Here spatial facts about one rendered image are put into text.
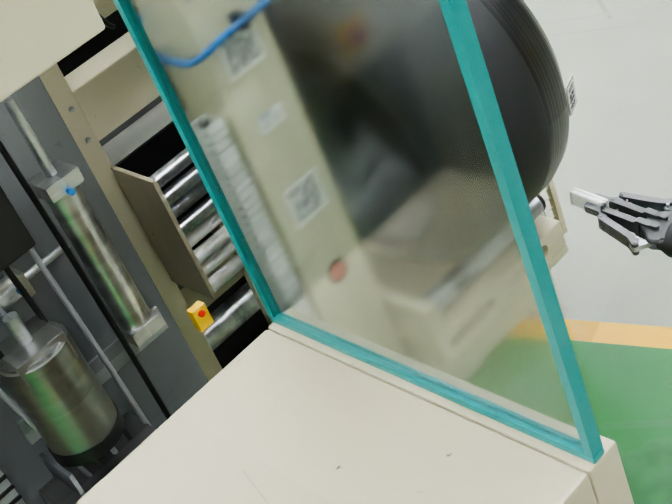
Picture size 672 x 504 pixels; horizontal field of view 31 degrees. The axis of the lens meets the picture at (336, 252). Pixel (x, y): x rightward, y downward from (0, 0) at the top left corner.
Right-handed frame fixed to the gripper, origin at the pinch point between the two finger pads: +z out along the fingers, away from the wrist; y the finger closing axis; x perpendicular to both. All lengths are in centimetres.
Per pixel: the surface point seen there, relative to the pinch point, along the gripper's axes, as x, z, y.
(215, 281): 19, 66, 38
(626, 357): 109, 35, -49
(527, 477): -31, -42, 67
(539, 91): -18.9, 9.2, -2.1
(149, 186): -6, 70, 41
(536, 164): -6.6, 8.6, 2.1
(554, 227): 18.8, 15.3, -7.4
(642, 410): 107, 21, -35
